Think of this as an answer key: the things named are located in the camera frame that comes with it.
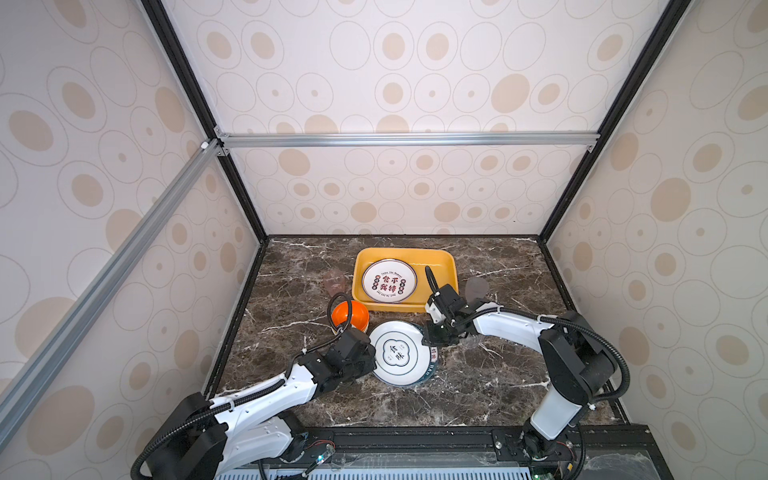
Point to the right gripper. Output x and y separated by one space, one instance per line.
428 339

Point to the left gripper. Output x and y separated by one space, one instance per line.
369 362

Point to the green cloud pattern plate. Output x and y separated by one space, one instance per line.
401 358

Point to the red character white plate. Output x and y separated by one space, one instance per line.
389 281

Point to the green rim lettered plate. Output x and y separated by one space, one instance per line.
433 356

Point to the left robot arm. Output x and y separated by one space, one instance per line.
205 438

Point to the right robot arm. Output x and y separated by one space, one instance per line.
583 367

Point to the grey translucent cup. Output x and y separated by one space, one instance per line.
476 289

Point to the orange plastic bowl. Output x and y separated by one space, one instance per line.
360 317

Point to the pink translucent cup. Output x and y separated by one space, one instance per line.
335 282

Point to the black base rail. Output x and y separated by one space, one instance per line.
586 452

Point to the horizontal aluminium rail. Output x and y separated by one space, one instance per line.
424 139

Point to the left diagonal aluminium rail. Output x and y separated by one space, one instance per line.
48 360

